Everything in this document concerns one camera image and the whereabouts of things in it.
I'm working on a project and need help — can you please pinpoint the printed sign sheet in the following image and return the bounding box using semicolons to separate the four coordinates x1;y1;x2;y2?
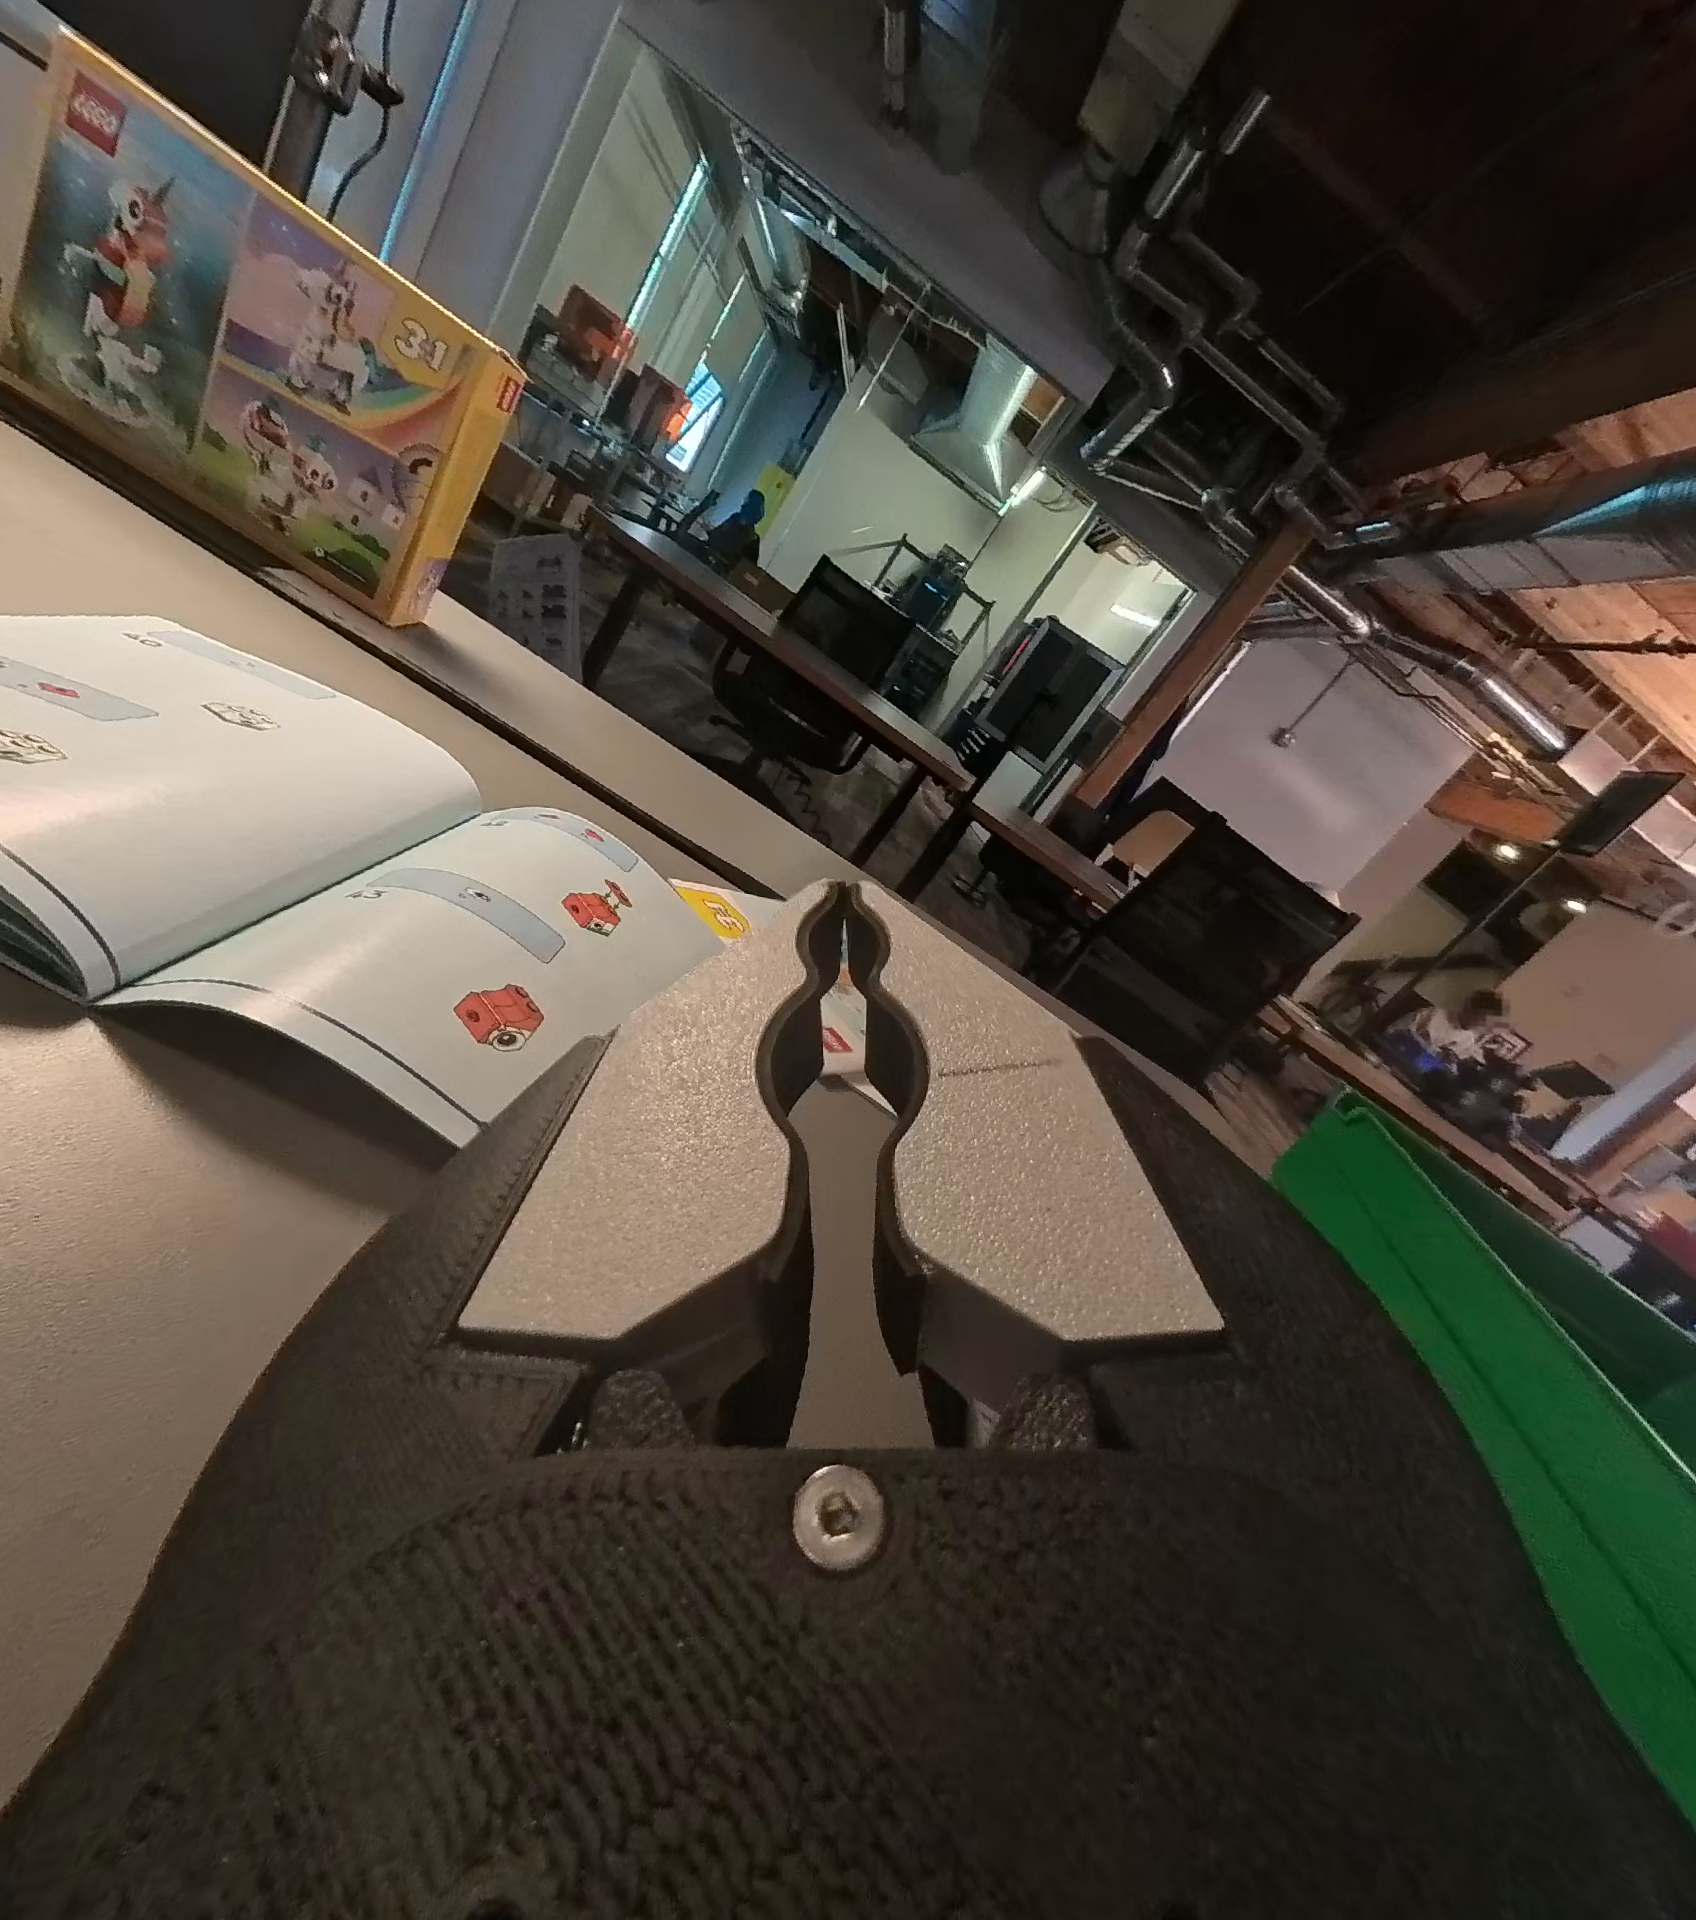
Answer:
491;538;590;683

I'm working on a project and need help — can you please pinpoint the black screen on pole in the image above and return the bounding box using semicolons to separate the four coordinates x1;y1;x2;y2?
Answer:
1386;769;1684;1024

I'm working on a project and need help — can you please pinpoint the metal light stand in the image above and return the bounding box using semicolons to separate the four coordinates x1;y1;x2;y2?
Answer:
263;0;407;200

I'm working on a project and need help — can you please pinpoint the silver vent hood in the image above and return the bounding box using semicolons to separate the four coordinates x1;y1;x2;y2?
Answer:
911;359;1046;504

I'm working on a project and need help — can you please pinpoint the long brown table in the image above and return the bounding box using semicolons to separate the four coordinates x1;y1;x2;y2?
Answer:
585;513;978;902

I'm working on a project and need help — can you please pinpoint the yellow lego set box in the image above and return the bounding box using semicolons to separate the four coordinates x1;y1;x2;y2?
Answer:
0;32;526;624

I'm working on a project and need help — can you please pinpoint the silver spiral ceiling duct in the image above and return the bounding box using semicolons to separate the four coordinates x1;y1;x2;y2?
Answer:
1283;578;1587;774
1386;443;1696;594

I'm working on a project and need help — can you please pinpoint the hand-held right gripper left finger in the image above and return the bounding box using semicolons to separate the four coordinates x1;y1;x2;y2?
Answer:
451;880;846;1444

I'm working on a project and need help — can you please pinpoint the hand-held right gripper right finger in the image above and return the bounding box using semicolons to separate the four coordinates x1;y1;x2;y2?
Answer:
846;882;1228;1449

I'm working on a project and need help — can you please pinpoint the metal shelf rack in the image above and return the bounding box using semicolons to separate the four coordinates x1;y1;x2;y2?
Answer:
881;548;1000;699

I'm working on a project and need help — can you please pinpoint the black mesh office chair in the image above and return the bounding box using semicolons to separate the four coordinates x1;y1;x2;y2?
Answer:
1050;818;1360;1081

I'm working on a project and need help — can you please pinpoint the closed colourful instruction booklet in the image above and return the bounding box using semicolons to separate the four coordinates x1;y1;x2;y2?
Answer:
675;887;910;1117

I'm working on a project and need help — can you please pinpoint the green plastic bin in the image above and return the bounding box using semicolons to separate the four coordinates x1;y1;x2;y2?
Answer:
1268;1089;1696;1920

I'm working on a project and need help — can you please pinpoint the dark screen on stand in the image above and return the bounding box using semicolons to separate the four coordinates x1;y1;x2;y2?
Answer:
984;617;1127;769

